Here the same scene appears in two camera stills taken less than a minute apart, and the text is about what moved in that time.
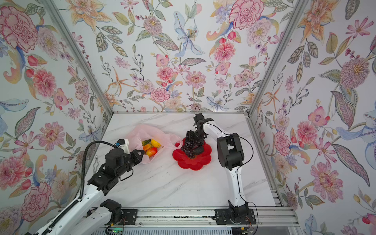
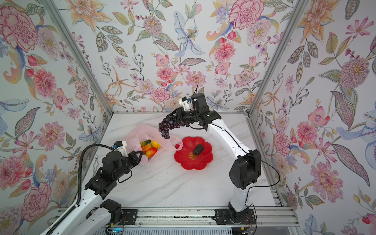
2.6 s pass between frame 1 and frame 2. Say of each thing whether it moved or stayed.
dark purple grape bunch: moved
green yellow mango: stayed
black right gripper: moved
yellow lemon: stayed
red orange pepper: stayed
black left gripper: stayed
